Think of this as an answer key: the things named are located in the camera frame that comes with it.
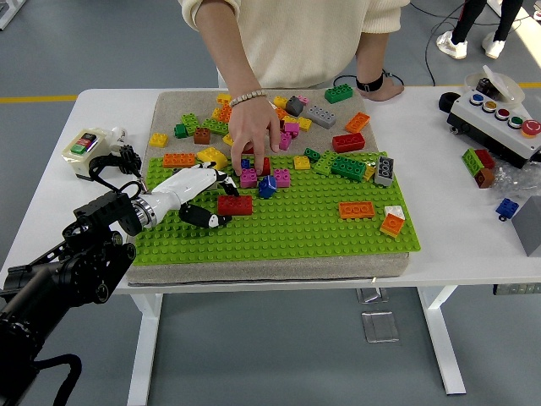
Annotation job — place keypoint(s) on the person's left hand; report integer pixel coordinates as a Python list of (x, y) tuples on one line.
[(382, 92)]

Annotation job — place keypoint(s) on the person's right hand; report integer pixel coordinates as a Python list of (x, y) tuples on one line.
[(253, 127)]

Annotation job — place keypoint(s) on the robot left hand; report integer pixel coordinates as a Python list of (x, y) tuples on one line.
[(186, 186)]

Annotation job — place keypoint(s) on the pink two-by-two brick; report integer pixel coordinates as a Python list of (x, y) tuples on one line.
[(292, 128), (281, 178), (249, 179)]

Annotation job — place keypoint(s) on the red two-by-four brick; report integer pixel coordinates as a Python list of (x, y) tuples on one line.
[(348, 143), (236, 206)]

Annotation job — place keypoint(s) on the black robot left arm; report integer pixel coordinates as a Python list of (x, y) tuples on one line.
[(84, 262)]

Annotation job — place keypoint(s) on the person's right forearm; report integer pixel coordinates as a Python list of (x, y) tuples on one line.
[(228, 55)]

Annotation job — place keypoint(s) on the person's left forearm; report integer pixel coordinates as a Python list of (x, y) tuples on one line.
[(372, 55)]

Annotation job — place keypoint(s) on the orange two-by-four brick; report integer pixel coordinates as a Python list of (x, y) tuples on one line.
[(356, 210), (179, 160), (357, 123)]

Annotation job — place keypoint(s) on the large orange brick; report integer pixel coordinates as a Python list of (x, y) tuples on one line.
[(282, 114)]

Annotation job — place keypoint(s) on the magenta two-by-two brick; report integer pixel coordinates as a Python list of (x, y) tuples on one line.
[(286, 141)]

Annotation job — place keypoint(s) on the blue two-by-two brick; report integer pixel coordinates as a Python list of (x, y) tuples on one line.
[(245, 163)]

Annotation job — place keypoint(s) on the lime green two-by-four brick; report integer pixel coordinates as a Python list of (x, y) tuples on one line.
[(216, 126)]

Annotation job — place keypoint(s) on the yellow curved brick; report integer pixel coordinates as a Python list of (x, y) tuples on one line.
[(212, 157)]

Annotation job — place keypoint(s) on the red two-by-two brick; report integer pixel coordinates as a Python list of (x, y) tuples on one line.
[(266, 167)]

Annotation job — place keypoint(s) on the dark green two-by-four brick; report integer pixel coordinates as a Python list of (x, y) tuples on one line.
[(348, 168), (339, 93)]

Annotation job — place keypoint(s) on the dark grey sloped brick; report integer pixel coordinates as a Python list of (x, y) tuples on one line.
[(294, 106)]

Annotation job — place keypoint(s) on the brown two-by-two brick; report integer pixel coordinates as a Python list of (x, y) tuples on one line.
[(201, 136)]

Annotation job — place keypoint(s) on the yellow two-by-two brick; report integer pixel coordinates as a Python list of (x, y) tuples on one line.
[(302, 163), (158, 140)]

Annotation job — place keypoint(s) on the small dark green brick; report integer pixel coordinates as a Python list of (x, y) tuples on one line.
[(181, 131), (312, 155)]

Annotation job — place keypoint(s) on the small pink brick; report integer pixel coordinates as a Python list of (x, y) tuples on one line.
[(303, 100)]

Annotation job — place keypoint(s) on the grey two-by-four brick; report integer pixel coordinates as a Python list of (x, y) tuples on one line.
[(320, 116), (384, 171)]

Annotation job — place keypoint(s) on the small yellow brick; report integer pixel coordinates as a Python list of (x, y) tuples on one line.
[(369, 173)]

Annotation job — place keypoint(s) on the white brick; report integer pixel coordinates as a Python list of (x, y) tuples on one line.
[(394, 211)]

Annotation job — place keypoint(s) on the green studded baseplate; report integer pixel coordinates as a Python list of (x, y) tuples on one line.
[(296, 241)]

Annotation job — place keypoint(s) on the orange and yellow brick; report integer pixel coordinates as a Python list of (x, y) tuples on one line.
[(391, 226)]

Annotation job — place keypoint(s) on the blue brick with keyring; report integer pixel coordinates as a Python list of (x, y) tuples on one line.
[(506, 207)]

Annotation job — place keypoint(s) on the black wristband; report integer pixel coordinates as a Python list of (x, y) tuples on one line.
[(369, 84)]

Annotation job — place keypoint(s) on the black gear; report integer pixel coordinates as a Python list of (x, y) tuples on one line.
[(127, 162)]

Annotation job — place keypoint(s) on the person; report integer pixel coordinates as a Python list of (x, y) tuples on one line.
[(296, 42)]

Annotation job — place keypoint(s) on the white push-button control box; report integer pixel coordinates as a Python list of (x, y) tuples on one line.
[(490, 127)]

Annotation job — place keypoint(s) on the clear plastic container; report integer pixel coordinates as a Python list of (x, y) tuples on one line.
[(509, 91)]

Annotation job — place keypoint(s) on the clear plastic bag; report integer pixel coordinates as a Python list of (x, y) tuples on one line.
[(513, 182)]

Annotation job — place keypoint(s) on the white table leg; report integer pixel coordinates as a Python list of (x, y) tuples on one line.
[(143, 351), (441, 338)]

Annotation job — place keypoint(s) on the grey box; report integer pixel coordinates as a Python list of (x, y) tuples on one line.
[(530, 228)]

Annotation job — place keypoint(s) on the small clear plastic case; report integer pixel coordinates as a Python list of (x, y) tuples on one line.
[(369, 295)]

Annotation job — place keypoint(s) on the large clear plastic case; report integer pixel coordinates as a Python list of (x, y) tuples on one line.
[(380, 327)]

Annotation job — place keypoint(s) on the table height control panel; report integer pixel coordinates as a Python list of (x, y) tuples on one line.
[(515, 289)]

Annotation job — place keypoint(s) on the beige switch box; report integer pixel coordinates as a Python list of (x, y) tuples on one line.
[(86, 148)]

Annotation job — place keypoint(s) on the white desk frame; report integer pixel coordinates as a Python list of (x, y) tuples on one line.
[(5, 21)]

